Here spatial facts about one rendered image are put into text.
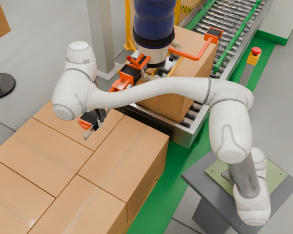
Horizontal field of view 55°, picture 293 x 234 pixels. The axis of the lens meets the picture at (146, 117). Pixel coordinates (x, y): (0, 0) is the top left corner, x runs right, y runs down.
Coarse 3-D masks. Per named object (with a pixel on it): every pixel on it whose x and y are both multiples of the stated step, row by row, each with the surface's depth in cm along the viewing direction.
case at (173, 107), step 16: (176, 32) 222; (192, 32) 222; (192, 48) 210; (208, 48) 210; (192, 64) 199; (208, 64) 218; (160, 96) 204; (176, 96) 195; (160, 112) 217; (176, 112) 207
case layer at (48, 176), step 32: (32, 128) 210; (64, 128) 211; (128, 128) 213; (0, 160) 193; (32, 160) 193; (64, 160) 194; (96, 160) 195; (128, 160) 196; (160, 160) 218; (0, 192) 179; (32, 192) 179; (64, 192) 180; (96, 192) 180; (128, 192) 181; (0, 224) 166; (32, 224) 167; (64, 224) 167; (96, 224) 168
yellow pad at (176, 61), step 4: (168, 56) 174; (172, 56) 175; (180, 56) 175; (172, 60) 170; (176, 60) 172; (180, 60) 173; (176, 64) 171; (156, 68) 168; (172, 68) 168; (156, 72) 165; (160, 72) 162; (164, 72) 165; (168, 72) 165; (172, 72) 167; (152, 76) 164; (160, 76) 163; (164, 76) 163; (168, 76) 164
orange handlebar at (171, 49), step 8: (208, 40) 166; (184, 56) 159; (192, 56) 157; (200, 56) 158; (144, 64) 153; (120, 80) 144; (128, 80) 144; (112, 88) 141; (120, 88) 140; (88, 128) 126
